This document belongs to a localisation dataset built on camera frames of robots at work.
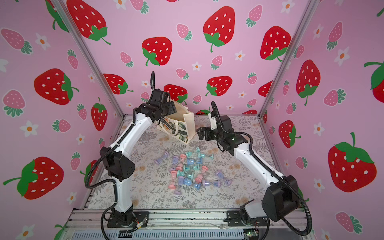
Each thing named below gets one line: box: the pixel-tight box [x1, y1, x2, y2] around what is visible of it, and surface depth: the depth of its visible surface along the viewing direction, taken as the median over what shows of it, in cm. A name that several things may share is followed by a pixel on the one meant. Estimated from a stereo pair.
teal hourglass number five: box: [185, 146, 201, 158], surface depth 100 cm
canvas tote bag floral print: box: [157, 100, 197, 144], surface depth 92 cm
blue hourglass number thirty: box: [183, 177, 192, 186], surface depth 86 cm
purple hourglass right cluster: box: [215, 170, 232, 186], surface depth 89 cm
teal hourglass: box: [176, 170, 185, 178], surface depth 89 cm
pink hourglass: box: [168, 181, 177, 190], surface depth 85 cm
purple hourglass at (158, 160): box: [154, 151, 170, 165], surface depth 97 cm
